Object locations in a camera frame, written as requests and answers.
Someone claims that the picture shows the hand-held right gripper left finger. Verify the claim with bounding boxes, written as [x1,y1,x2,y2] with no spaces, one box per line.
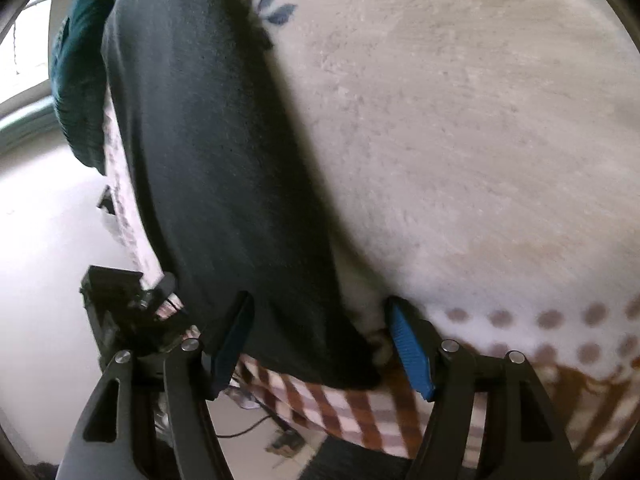
[57,292,256,480]

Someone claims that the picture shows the dark striped sweater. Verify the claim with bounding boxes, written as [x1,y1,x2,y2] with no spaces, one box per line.
[100,0,382,392]

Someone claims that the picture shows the black floor cable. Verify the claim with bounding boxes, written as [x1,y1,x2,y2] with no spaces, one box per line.
[215,411,275,439]

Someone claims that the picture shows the bed with floral blanket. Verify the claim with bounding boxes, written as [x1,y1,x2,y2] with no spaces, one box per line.
[97,0,640,467]

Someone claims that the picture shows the teal folded comforter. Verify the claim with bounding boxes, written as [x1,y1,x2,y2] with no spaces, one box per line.
[49,0,122,177]

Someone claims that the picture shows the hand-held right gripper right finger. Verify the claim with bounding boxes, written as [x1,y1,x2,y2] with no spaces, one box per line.
[382,296,583,480]

